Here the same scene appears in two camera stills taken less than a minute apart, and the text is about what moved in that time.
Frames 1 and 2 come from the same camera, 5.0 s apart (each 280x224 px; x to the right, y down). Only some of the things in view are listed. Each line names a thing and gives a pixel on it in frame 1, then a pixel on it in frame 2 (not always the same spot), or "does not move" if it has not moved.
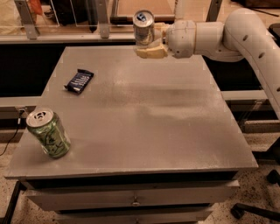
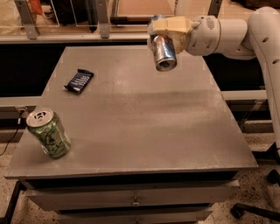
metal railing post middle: (103, 19) does not move
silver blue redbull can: (143, 27) → (164, 52)
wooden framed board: (123, 10) does not move
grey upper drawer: (131, 195) does not move
